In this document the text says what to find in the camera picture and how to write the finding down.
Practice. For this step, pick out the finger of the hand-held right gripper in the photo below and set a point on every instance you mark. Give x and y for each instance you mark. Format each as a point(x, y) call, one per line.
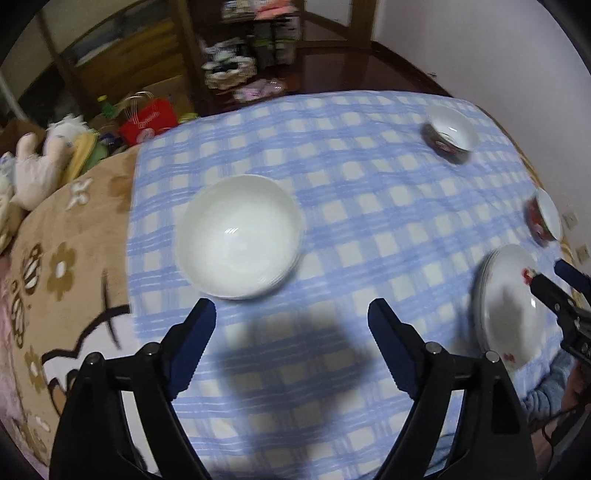
point(549, 293)
point(572, 276)

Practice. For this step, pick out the tall cardboard box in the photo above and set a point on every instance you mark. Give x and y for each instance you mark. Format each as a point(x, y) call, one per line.
point(14, 134)

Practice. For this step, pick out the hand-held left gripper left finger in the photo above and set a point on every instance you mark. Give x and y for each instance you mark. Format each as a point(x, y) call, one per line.
point(196, 346)

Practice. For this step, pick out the blue red patterned bowl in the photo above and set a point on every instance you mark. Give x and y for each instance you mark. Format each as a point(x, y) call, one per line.
point(549, 214)

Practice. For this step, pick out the white cherry print plate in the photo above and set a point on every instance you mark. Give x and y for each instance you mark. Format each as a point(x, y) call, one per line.
point(503, 314)

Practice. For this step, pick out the yellow green plush toy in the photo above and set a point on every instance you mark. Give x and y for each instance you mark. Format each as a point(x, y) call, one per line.
point(85, 152)

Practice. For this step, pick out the clear plastic storage bin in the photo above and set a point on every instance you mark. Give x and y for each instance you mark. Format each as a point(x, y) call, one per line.
point(277, 46)

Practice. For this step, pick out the white bowl with orange print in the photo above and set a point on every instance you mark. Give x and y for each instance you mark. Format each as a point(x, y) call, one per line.
point(240, 240)

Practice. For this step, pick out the white ruffled plush toy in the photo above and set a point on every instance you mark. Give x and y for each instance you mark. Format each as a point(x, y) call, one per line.
point(69, 127)

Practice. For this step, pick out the wooden wardrobe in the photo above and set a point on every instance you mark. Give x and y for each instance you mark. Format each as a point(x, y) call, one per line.
point(120, 50)

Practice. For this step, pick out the open cardboard box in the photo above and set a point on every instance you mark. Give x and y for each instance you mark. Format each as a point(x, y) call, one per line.
point(166, 90)

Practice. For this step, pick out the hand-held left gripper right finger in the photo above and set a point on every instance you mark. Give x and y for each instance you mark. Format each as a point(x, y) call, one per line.
point(390, 346)

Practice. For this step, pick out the pink white plush toy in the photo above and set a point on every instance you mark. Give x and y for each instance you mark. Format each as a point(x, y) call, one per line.
point(32, 166)

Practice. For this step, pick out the woven basket with lace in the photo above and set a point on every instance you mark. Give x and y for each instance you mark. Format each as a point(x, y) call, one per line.
point(231, 76)

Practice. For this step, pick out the wooden door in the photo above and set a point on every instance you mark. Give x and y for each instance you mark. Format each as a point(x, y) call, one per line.
point(364, 23)

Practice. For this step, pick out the beige wall socket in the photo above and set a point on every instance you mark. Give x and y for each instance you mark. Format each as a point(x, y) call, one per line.
point(571, 219)

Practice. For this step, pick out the blue checked cloth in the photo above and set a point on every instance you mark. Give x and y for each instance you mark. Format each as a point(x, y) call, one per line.
point(369, 207)

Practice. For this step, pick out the pink plastic bag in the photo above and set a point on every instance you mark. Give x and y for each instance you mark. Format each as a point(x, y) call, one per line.
point(258, 90)

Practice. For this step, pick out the blue red bowl with stamp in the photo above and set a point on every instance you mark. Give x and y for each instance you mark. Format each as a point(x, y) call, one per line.
point(455, 127)

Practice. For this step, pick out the red paper bag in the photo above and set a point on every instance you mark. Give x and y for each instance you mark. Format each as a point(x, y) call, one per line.
point(147, 120)

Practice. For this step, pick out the person's right hand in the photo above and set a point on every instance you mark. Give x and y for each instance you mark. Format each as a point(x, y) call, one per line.
point(579, 387)

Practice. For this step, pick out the pink packets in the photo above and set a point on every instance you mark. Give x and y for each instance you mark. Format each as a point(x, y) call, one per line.
point(277, 8)

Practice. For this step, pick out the person's blue fleece clothing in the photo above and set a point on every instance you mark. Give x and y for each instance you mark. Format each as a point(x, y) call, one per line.
point(549, 387)

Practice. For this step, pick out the green bottle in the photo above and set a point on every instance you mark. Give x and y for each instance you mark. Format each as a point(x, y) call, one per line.
point(108, 108)

